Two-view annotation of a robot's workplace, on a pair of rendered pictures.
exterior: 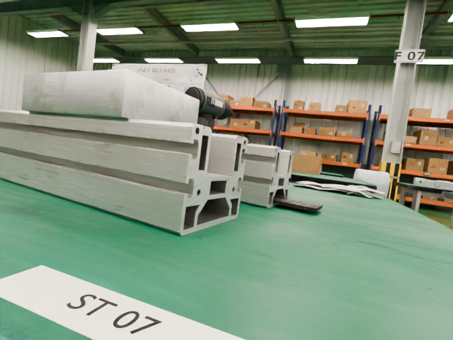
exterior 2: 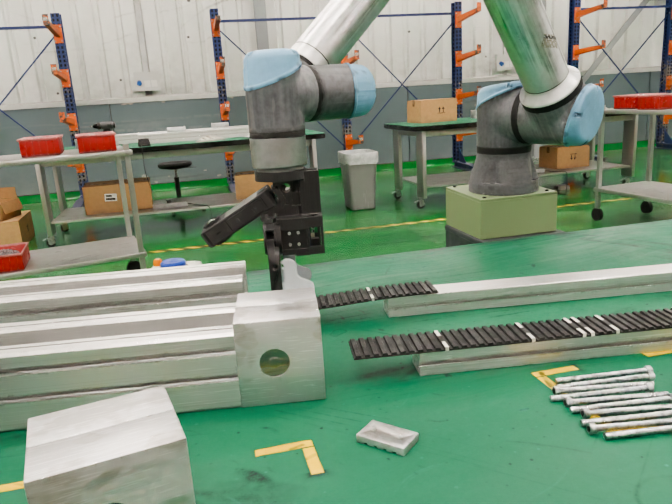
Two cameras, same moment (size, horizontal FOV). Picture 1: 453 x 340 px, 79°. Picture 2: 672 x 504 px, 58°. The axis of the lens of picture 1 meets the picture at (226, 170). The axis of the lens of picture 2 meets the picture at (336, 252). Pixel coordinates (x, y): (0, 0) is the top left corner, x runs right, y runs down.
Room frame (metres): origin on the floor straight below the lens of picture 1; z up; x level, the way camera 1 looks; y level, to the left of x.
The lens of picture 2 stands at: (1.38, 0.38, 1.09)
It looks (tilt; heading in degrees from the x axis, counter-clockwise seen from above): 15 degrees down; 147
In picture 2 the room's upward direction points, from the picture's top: 4 degrees counter-clockwise
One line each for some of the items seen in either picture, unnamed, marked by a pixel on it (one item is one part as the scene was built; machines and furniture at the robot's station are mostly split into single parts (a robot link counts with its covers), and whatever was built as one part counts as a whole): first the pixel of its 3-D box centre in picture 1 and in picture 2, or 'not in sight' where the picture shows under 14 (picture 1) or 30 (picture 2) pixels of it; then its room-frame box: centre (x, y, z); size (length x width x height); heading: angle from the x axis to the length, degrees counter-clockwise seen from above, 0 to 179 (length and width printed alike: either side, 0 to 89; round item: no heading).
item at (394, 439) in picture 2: not in sight; (387, 437); (0.98, 0.68, 0.78); 0.05 x 0.03 x 0.01; 22
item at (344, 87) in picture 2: not in sight; (327, 92); (0.63, 0.87, 1.10); 0.11 x 0.11 x 0.08; 4
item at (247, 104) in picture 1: (238, 137); not in sight; (10.75, -0.30, 1.58); 2.83 x 0.98 x 3.15; 70
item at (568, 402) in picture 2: not in sight; (616, 398); (1.07, 0.90, 0.78); 0.11 x 0.01 x 0.01; 61
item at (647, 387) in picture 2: not in sight; (601, 393); (1.06, 0.90, 0.78); 0.11 x 0.01 x 0.01; 61
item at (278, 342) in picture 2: not in sight; (279, 339); (0.80, 0.67, 0.83); 0.12 x 0.09 x 0.10; 152
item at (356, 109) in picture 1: (319, 146); not in sight; (9.72, -3.11, 1.59); 2.83 x 0.98 x 3.17; 70
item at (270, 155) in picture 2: not in sight; (279, 154); (0.65, 0.77, 1.02); 0.08 x 0.08 x 0.05
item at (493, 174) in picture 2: not in sight; (503, 167); (0.47, 1.42, 0.92); 0.15 x 0.15 x 0.10
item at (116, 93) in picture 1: (112, 117); not in sight; (0.32, 0.14, 0.87); 0.16 x 0.11 x 0.07; 62
